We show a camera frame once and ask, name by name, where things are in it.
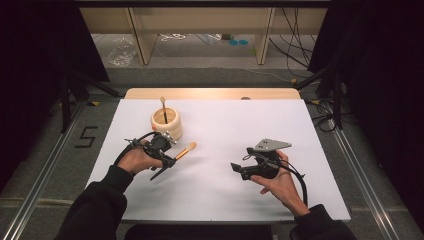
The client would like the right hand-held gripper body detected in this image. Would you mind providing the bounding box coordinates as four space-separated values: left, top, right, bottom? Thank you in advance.
239 138 293 181

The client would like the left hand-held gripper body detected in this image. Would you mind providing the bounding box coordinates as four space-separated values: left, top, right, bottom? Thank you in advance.
142 130 178 165

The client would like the large black makeup brush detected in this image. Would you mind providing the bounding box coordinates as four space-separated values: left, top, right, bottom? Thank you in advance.
149 141 198 182

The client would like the ribbed cream brush holder cup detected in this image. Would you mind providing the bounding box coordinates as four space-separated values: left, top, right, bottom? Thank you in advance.
150 106 184 142

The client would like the small black makeup brush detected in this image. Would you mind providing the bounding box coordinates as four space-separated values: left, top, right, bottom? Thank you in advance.
159 96 169 125

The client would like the person's left hand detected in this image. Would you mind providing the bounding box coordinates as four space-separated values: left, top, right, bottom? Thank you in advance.
117 139 165 177

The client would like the person's right hand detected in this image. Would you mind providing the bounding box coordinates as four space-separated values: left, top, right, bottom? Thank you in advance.
250 149 311 218

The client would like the white table mat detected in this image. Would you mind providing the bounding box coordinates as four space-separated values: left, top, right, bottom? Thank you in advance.
85 98 352 223

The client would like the person's dark lap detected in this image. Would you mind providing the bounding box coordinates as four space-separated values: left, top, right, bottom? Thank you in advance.
124 223 274 240

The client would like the black metal stand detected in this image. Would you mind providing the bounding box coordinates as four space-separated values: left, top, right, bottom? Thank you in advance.
59 69 122 134
293 61 346 130

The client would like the clear plastic bag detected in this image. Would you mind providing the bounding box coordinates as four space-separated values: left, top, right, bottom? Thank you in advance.
107 37 138 68

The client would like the beige wooden desk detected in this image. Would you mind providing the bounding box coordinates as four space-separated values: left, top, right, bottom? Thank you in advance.
80 7 329 66

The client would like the black curtain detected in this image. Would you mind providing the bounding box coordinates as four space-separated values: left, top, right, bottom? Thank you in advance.
0 0 110 193
308 0 424 231

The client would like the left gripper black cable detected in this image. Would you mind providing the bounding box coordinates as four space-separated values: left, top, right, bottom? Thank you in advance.
113 131 158 167

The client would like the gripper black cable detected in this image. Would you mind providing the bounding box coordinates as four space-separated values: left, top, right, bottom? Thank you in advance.
279 159 309 207
113 131 158 167

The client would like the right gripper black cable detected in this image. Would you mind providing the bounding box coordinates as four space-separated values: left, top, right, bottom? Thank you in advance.
279 159 309 207

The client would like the aluminium floor rail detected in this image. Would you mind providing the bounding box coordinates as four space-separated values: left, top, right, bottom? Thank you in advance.
332 126 403 240
1 102 86 240

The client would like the white coiled cable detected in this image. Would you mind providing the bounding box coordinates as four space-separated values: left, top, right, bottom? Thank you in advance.
159 32 189 42

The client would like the bundle of black floor cables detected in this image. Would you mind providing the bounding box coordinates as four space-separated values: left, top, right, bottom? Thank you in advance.
268 7 318 79

